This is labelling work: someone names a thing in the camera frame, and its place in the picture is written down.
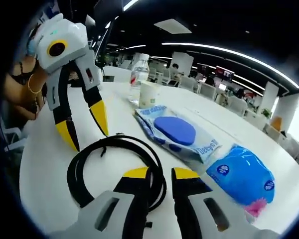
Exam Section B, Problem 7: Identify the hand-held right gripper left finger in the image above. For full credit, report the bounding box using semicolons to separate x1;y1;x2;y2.
49;166;150;239

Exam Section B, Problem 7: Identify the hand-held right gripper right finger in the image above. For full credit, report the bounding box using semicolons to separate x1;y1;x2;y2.
171;167;280;239

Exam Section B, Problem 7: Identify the clear plastic water bottle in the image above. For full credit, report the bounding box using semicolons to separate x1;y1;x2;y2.
128;53;150;105

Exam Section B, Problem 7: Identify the blue pink tissue pack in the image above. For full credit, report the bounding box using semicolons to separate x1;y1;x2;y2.
206;143;276;217

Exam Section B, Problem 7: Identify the white paper cup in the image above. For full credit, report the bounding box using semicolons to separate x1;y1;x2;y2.
139;81;160;110

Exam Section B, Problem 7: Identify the blue lidded wet wipes pack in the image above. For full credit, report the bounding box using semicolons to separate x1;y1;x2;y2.
132;104;222;172

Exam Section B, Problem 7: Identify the person's left hand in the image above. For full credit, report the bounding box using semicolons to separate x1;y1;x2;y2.
33;65;50;99

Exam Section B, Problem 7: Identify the white office chair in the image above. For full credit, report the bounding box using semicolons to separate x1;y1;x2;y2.
1;125;27;152
179;76;199;92
229;96;247;117
199;83;216;100

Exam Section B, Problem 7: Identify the long curved ceiling light strip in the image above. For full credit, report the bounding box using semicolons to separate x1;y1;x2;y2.
123;0;140;10

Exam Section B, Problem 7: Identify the square ceiling air vent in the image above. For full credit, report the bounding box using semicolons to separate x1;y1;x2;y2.
153;18;192;34

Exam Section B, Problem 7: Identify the straight ceiling light strip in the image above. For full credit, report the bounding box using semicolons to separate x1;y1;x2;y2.
161;42;299;89

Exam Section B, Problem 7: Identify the gold bracelet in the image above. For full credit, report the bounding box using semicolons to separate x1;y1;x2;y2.
27;73;43;95

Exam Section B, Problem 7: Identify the red wall screen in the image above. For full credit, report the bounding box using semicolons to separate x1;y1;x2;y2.
216;66;235;80

